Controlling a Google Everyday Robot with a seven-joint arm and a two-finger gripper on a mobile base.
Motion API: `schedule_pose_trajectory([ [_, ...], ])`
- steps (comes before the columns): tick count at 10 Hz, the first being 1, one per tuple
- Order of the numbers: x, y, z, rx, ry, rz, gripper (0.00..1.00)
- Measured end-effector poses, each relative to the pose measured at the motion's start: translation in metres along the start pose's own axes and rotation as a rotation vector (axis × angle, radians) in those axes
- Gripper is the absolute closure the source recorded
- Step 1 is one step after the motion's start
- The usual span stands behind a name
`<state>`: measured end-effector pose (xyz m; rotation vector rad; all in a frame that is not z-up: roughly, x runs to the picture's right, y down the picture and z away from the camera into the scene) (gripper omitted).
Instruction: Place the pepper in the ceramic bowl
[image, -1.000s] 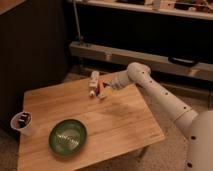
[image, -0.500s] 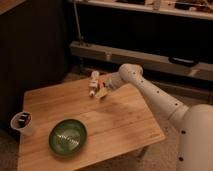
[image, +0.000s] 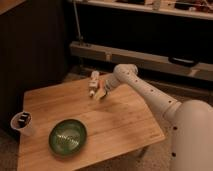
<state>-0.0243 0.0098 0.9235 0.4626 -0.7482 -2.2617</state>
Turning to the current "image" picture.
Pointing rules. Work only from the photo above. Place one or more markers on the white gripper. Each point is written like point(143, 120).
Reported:
point(109, 84)

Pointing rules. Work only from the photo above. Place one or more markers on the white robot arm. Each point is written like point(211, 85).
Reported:
point(192, 120)

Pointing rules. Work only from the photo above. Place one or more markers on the green ceramic bowl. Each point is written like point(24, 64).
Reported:
point(67, 137)

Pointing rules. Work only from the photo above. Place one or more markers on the white tube bottle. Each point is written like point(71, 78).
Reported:
point(94, 83)

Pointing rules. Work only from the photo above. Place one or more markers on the wooden folding table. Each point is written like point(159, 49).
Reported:
point(118, 124)

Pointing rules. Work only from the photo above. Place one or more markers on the metal pole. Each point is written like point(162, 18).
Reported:
point(80, 38)

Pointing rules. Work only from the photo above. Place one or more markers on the dark item in cup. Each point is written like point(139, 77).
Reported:
point(24, 120)

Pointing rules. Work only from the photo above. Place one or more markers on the long grey case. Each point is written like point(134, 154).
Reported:
point(158, 63)

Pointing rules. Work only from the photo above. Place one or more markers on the black case handle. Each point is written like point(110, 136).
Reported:
point(183, 62)

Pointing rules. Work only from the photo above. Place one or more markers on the cluttered wall shelf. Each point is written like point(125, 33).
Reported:
point(144, 8)

